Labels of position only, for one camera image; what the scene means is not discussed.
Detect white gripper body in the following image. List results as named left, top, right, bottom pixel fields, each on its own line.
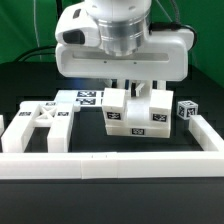
left=56, top=29, right=194, bottom=81

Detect white tagged nut cube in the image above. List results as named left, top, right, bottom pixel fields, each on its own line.
left=177, top=100, right=198, bottom=120

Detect white chair seat part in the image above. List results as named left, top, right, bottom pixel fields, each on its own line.
left=105, top=101, right=171, bottom=138

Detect white chair backrest part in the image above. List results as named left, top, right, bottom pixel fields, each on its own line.
left=1, top=101, right=81, bottom=153

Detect white small chair post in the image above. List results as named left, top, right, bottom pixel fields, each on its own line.
left=102, top=88, right=126, bottom=124

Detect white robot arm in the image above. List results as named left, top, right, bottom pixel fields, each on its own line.
left=55, top=0, right=195, bottom=88

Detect black cables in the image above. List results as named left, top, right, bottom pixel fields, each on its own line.
left=13, top=0, right=198, bottom=63

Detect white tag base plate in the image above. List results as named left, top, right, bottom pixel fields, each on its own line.
left=55, top=90, right=104, bottom=107

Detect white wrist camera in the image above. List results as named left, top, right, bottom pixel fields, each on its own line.
left=55, top=3, right=101, bottom=47

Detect white U-shaped fence frame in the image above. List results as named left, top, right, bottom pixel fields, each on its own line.
left=0, top=115, right=224, bottom=179

